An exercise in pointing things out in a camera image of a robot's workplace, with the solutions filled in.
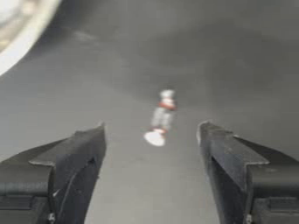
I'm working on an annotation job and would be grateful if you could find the steel bowl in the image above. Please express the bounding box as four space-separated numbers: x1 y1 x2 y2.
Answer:
0 0 63 77

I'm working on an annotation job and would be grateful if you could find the red-banded twist-wrapped candy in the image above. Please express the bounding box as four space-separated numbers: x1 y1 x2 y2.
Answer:
143 88 179 148

